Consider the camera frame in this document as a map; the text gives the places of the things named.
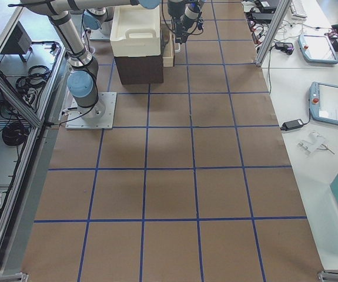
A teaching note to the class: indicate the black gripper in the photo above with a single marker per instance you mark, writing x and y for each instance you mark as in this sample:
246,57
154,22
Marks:
180,29

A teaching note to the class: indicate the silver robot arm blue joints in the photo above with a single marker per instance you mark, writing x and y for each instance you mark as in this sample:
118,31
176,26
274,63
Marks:
80,59

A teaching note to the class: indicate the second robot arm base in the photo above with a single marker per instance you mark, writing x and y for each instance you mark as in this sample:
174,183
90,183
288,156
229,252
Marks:
99,18

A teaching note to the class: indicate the dark brown drawer cabinet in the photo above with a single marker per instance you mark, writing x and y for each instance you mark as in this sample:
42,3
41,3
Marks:
140,70

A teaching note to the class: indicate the white plastic crate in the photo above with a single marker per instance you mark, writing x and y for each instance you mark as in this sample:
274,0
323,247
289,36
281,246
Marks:
135,31

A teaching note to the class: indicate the black power brick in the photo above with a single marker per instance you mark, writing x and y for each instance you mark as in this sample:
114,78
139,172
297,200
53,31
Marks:
262,17

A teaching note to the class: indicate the far teach pendant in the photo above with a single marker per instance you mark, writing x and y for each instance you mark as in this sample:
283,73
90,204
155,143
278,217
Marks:
317,49

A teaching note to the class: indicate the teach pendant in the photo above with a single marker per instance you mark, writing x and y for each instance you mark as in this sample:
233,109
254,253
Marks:
317,49
323,102

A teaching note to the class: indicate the black power adapter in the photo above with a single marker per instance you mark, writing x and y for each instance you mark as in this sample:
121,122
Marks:
292,125

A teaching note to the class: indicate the grey monitor box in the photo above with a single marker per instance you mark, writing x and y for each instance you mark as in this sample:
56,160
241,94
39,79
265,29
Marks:
19,43

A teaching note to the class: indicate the near teach pendant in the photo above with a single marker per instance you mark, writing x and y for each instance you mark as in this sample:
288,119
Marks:
323,102

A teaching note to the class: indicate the aluminium frame post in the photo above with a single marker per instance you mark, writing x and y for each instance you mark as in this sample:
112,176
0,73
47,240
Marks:
277,20

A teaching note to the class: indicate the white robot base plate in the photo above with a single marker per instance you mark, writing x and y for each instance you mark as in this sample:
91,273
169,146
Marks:
100,117

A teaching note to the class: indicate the clear acrylic bracket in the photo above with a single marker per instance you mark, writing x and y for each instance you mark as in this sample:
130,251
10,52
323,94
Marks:
315,142

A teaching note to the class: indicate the aluminium frame rail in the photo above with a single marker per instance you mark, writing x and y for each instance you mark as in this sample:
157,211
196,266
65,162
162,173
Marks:
11,95

